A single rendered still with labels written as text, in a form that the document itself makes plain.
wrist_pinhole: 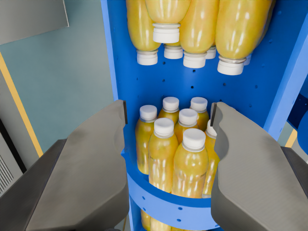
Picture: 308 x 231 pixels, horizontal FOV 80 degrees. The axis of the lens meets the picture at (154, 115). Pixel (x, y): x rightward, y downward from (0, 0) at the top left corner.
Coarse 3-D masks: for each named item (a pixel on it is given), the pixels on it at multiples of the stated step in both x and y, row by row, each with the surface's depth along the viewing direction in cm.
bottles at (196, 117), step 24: (144, 0) 27; (192, 0) 26; (216, 0) 26; (144, 24) 29; (192, 24) 28; (144, 48) 32; (168, 48) 37; (192, 48) 30; (144, 120) 41; (192, 120) 38; (144, 144) 42; (144, 168) 47; (144, 216) 59
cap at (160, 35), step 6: (156, 30) 26; (162, 30) 26; (168, 30) 26; (174, 30) 26; (156, 36) 27; (162, 36) 26; (168, 36) 26; (174, 36) 26; (162, 42) 27; (168, 42) 26; (174, 42) 27
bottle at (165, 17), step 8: (152, 0) 23; (160, 0) 23; (168, 0) 23; (176, 0) 23; (184, 0) 23; (152, 8) 24; (160, 8) 24; (168, 8) 23; (176, 8) 24; (184, 8) 24; (152, 16) 25; (160, 16) 24; (168, 16) 24; (176, 16) 24; (184, 16) 26; (152, 24) 27; (160, 24) 25; (168, 24) 25; (176, 24) 26
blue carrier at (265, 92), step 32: (288, 0) 28; (288, 32) 28; (128, 64) 36; (160, 64) 43; (256, 64) 36; (288, 64) 18; (128, 96) 39; (160, 96) 47; (192, 96) 48; (224, 96) 44; (256, 96) 37; (288, 96) 20; (128, 128) 42; (128, 160) 36; (160, 192) 30; (192, 224) 30
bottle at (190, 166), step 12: (180, 144) 35; (204, 144) 33; (180, 156) 33; (192, 156) 32; (204, 156) 33; (180, 168) 34; (192, 168) 33; (204, 168) 33; (180, 180) 35; (192, 180) 34; (204, 180) 36; (180, 192) 37; (192, 192) 36
